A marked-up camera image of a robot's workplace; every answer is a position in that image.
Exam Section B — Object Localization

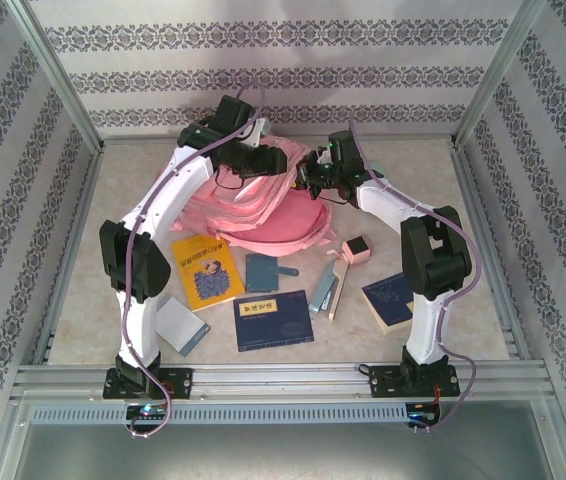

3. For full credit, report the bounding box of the aluminium cross rail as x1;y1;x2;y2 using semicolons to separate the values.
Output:
97;132;459;147

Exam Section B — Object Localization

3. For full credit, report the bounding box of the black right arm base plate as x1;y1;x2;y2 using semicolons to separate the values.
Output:
368;364;462;400

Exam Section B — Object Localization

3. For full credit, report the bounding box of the light grey notebook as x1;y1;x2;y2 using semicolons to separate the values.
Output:
155;294;212;357

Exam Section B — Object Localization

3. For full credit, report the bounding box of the thin navy blue book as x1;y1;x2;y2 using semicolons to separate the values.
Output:
232;289;315;354

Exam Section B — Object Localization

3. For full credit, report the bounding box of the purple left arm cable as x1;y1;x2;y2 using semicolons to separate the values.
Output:
120;81;268;441

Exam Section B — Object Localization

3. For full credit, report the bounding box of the pink backpack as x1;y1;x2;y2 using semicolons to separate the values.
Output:
170;134;334;259

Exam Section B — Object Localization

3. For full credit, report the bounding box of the yellow paperback book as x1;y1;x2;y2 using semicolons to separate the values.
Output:
171;234;246;312

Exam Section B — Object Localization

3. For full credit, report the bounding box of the light-blue slim book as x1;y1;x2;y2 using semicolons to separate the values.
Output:
308;260;350;321

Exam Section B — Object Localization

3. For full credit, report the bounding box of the aluminium side rail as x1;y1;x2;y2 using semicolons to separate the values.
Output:
450;144;532;361
32;144;107;366

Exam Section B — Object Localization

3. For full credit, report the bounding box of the thick navy blue book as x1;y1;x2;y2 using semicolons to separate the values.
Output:
360;272;417;337

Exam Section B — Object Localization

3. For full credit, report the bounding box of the pink cube pencil sharpener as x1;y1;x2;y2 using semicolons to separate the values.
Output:
325;235;374;269

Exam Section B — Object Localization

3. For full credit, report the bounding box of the aluminium mounting rail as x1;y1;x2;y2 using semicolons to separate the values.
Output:
10;363;549;401

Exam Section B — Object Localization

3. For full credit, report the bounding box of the teal card holder with strap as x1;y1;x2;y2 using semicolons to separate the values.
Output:
245;253;298;295

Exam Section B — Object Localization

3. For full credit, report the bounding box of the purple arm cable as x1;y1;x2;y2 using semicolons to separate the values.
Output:
350;115;484;432
120;81;268;441

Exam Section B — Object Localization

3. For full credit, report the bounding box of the grey metal sheet panel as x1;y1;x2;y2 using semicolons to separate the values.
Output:
12;422;564;480

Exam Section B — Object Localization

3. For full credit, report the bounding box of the grey slotted cable duct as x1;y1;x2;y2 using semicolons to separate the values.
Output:
30;403;409;425

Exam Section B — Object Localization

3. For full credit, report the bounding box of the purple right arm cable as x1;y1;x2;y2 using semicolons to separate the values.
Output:
350;115;484;432

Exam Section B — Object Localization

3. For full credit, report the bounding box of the aluminium frame post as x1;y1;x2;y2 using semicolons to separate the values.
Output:
450;0;549;149
5;0;107;151

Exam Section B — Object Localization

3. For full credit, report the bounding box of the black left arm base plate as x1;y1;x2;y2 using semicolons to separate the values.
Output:
102;367;195;401

